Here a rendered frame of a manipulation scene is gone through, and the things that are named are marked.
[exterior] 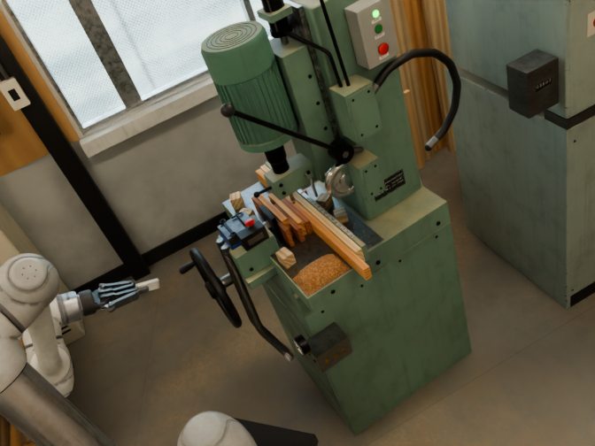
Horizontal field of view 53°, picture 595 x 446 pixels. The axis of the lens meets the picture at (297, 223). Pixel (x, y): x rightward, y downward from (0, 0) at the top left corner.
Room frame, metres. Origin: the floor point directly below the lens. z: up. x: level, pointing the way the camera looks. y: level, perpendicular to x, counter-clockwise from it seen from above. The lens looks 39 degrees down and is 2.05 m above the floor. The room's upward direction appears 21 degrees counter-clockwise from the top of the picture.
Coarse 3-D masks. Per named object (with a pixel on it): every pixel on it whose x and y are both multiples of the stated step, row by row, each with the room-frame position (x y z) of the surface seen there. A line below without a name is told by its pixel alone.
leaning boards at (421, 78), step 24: (408, 0) 2.78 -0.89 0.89; (432, 0) 2.73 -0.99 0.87; (408, 24) 2.77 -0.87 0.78; (432, 24) 2.72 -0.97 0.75; (408, 48) 2.73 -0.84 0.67; (408, 72) 2.72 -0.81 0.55; (432, 72) 2.78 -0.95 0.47; (408, 96) 2.65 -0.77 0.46; (432, 96) 2.76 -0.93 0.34; (432, 120) 2.75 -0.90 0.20
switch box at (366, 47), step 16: (368, 0) 1.46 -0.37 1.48; (384, 0) 1.44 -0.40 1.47; (352, 16) 1.44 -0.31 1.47; (368, 16) 1.42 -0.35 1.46; (384, 16) 1.43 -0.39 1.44; (352, 32) 1.45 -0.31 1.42; (368, 32) 1.42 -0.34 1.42; (384, 32) 1.43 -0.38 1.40; (368, 48) 1.42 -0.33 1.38; (368, 64) 1.42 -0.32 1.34
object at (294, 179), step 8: (288, 160) 1.54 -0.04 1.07; (296, 160) 1.52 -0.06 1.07; (304, 160) 1.51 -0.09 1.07; (296, 168) 1.48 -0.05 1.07; (304, 168) 1.48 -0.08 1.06; (312, 168) 1.49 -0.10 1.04; (264, 176) 1.51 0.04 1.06; (272, 176) 1.49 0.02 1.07; (280, 176) 1.47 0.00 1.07; (288, 176) 1.47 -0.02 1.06; (296, 176) 1.47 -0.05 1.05; (304, 176) 1.48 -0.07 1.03; (272, 184) 1.46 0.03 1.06; (280, 184) 1.45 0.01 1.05; (288, 184) 1.46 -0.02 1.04; (296, 184) 1.47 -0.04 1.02; (304, 184) 1.48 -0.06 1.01; (272, 192) 1.50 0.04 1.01; (280, 192) 1.46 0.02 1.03; (288, 192) 1.46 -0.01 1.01
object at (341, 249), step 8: (264, 184) 1.71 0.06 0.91; (288, 200) 1.52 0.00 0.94; (312, 216) 1.40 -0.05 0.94; (312, 224) 1.37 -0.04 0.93; (320, 224) 1.35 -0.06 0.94; (320, 232) 1.33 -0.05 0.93; (328, 232) 1.31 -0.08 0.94; (328, 240) 1.28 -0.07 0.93; (336, 240) 1.26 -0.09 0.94; (336, 248) 1.24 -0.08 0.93; (344, 248) 1.22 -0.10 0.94; (344, 256) 1.21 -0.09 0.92; (352, 256) 1.18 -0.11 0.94; (352, 264) 1.17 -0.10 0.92; (360, 264) 1.14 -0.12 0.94; (360, 272) 1.13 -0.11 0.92; (368, 272) 1.12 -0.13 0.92
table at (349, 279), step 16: (240, 192) 1.72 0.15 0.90; (224, 208) 1.69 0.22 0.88; (240, 208) 1.63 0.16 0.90; (320, 240) 1.33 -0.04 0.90; (272, 256) 1.34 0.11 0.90; (304, 256) 1.29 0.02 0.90; (320, 256) 1.27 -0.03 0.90; (336, 256) 1.24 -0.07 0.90; (272, 272) 1.32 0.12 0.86; (288, 272) 1.25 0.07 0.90; (352, 272) 1.17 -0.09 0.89; (320, 288) 1.15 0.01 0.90; (336, 288) 1.15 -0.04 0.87; (320, 304) 1.13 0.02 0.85
